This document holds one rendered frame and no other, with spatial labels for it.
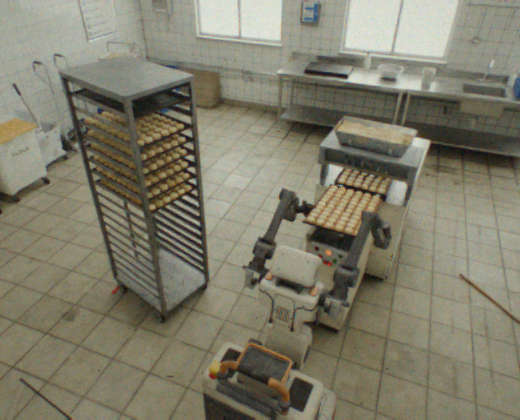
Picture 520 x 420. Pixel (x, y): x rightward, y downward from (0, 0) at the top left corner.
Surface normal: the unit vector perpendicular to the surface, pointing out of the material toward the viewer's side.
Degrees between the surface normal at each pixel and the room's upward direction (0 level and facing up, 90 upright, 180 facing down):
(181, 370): 0
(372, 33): 90
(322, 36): 90
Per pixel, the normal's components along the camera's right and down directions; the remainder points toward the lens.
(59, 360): 0.01, -0.82
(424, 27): -0.36, 0.54
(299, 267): -0.31, -0.18
